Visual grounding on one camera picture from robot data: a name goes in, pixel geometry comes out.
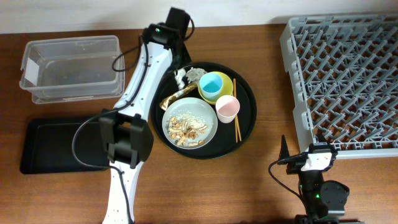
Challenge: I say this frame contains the grey tissue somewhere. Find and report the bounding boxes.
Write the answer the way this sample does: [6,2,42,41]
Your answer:
[185,67,207,83]

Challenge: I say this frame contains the light blue cup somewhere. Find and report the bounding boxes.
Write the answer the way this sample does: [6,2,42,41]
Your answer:
[199,72,223,101]

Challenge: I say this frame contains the gold snack wrapper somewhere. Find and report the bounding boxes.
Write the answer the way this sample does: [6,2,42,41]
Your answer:
[159,82,198,111]

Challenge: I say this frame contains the pink cup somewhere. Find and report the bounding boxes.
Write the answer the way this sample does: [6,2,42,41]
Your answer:
[215,95,240,123]

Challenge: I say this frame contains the yellow bowl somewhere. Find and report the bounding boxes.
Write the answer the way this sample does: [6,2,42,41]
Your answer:
[198,72,233,105]

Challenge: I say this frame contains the white tissue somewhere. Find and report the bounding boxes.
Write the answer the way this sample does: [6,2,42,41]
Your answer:
[175,68,186,90]

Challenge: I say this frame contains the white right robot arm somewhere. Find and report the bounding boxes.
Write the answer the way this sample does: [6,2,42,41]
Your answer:
[277,133,338,187]

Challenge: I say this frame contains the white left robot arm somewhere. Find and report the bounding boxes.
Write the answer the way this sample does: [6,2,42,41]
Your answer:
[99,7,193,223]

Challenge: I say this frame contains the grey dishwasher rack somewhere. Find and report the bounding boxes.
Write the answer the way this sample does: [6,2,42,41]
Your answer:
[280,14,397,159]

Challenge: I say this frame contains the black round tray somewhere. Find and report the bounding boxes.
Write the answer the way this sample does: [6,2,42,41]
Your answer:
[150,62,257,159]

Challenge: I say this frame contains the grey plate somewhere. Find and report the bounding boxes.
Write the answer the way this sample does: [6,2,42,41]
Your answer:
[161,97,218,150]

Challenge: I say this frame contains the food scraps on plate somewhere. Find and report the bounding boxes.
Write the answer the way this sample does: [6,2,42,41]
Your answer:
[166,113,208,147]

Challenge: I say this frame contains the clear plastic bin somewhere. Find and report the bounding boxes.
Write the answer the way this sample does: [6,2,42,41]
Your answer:
[19,35,125,104]

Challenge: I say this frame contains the white label on bin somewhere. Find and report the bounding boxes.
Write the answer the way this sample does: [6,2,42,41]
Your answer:
[25,58,40,86]

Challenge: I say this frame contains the black rectangular tray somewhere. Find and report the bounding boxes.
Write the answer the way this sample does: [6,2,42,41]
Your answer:
[20,117,109,174]

